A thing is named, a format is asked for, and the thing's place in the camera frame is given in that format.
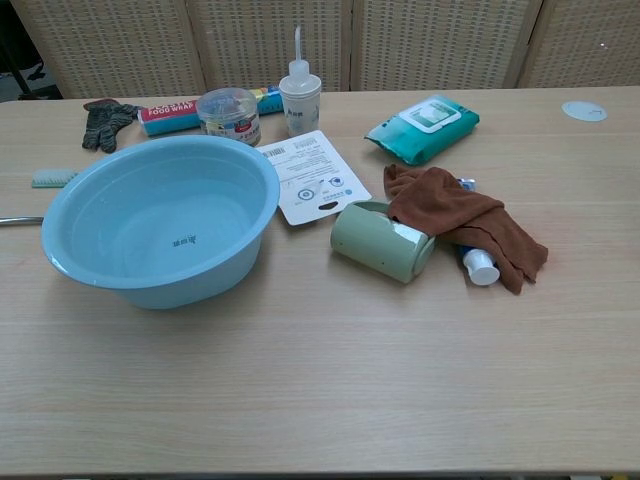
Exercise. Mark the white squeeze bottle with spout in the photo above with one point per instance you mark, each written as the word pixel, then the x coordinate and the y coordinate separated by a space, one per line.
pixel 299 105

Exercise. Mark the green ceramic mug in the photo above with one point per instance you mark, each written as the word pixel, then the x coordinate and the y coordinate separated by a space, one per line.
pixel 380 240

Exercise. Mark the white printed packaging card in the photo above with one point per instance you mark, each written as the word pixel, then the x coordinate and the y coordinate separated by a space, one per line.
pixel 315 175

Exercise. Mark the dark striped knit glove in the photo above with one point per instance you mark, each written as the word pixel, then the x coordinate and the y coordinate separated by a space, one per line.
pixel 105 125

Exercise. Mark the brown microfiber cloth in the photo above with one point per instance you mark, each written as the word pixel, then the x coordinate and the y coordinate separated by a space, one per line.
pixel 465 215

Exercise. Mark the woven rattan folding screen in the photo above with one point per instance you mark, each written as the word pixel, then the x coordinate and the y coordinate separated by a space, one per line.
pixel 350 45

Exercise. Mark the teal wet wipes pack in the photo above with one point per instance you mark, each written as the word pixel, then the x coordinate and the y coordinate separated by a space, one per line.
pixel 425 130

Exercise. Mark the clear round plastic jar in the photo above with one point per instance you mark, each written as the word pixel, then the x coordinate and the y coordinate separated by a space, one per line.
pixel 230 117

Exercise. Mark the light blue plastic basin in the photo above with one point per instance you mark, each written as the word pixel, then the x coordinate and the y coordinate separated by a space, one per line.
pixel 150 210

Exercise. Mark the green bristle brush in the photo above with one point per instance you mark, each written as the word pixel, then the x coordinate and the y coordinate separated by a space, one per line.
pixel 50 177

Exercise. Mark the blue tube with white cap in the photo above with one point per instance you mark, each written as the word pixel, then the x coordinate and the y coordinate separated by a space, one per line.
pixel 480 265

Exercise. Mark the food wrap box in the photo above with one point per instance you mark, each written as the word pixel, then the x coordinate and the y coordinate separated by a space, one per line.
pixel 170 117

